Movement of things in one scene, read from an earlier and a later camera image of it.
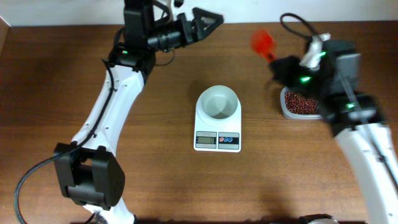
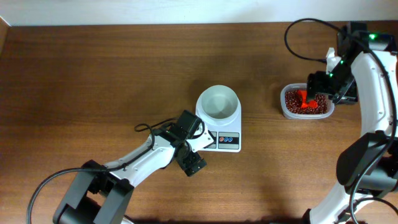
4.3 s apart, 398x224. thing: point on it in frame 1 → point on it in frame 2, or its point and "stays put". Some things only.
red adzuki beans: x=296 y=103 stays put
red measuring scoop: x=264 y=44 → x=312 y=104
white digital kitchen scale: x=217 y=121 stays put
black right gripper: x=283 y=66 → x=315 y=86
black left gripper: x=190 y=30 → x=193 y=165
